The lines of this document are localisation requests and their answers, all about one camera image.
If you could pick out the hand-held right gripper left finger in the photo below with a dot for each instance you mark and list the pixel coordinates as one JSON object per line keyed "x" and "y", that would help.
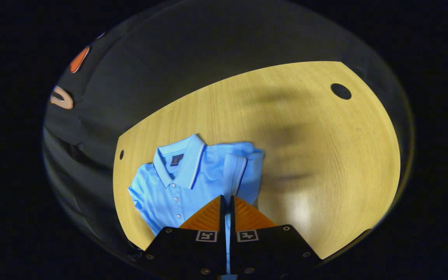
{"x": 193, "y": 252}

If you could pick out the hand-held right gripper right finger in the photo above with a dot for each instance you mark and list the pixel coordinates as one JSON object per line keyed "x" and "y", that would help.
{"x": 266, "y": 252}

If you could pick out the light blue T-shirt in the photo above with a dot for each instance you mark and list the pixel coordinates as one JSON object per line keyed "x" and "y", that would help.
{"x": 208, "y": 171}

